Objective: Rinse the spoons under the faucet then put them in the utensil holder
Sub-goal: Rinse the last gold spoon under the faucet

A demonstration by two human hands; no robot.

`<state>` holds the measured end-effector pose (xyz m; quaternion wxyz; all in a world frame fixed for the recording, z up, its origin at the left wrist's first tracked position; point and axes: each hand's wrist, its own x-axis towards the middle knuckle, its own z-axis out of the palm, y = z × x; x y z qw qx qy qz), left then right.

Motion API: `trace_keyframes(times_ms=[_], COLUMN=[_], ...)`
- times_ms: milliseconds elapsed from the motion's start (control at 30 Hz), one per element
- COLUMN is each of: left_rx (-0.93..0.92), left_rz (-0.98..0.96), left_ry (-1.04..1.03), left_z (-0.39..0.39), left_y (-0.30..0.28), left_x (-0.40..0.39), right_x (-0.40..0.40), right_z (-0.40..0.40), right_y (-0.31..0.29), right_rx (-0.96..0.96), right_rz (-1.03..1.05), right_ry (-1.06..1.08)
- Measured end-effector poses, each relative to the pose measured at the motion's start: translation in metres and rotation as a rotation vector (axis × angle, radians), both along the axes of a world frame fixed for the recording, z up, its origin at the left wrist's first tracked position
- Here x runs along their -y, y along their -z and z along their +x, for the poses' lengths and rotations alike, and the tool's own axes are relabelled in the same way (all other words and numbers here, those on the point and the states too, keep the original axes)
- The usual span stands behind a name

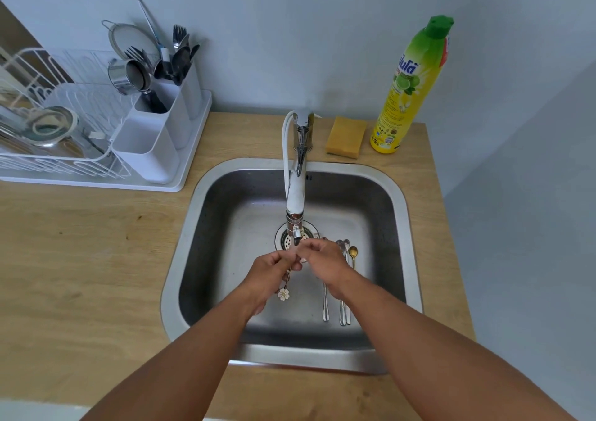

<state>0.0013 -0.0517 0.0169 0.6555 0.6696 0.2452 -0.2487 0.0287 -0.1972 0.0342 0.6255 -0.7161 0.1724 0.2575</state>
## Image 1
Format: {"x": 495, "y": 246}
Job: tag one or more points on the person's right hand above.
{"x": 330, "y": 267}

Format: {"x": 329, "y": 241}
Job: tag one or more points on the person's left hand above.
{"x": 265, "y": 278}

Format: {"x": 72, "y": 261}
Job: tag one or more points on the person's left thumb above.
{"x": 282, "y": 256}

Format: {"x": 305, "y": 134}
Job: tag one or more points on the person's right thumb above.
{"x": 308, "y": 258}

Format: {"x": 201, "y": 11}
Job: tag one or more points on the person's right forearm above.
{"x": 433, "y": 365}

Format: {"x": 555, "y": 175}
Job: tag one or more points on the person's left forearm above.
{"x": 186, "y": 365}

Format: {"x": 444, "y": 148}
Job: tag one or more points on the steel sink drain strainer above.
{"x": 281, "y": 235}

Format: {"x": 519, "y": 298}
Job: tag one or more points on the small gold spoon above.
{"x": 353, "y": 251}

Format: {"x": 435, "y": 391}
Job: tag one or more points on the stainless steel sink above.
{"x": 223, "y": 229}

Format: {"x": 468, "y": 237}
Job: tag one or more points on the chrome and white faucet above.
{"x": 296, "y": 188}

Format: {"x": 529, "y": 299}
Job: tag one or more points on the long silver spoon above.
{"x": 348, "y": 316}

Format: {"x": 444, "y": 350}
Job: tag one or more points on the yellow sponge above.
{"x": 345, "y": 137}

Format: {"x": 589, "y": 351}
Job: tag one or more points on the white drainer tray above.
{"x": 186, "y": 155}

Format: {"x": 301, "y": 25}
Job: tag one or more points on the white cutlery holder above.
{"x": 149, "y": 146}

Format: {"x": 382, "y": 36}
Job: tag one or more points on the yellow green dish soap bottle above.
{"x": 403, "y": 94}

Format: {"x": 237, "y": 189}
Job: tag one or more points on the bunch of dark steel spoons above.
{"x": 180, "y": 64}

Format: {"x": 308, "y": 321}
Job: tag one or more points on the stainless steel cup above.
{"x": 128, "y": 77}

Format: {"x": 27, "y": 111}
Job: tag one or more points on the steel fork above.
{"x": 138, "y": 55}
{"x": 179, "y": 36}

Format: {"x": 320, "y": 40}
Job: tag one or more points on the steel mesh sieve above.
{"x": 130, "y": 39}

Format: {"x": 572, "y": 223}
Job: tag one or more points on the steel bowl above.
{"x": 49, "y": 127}

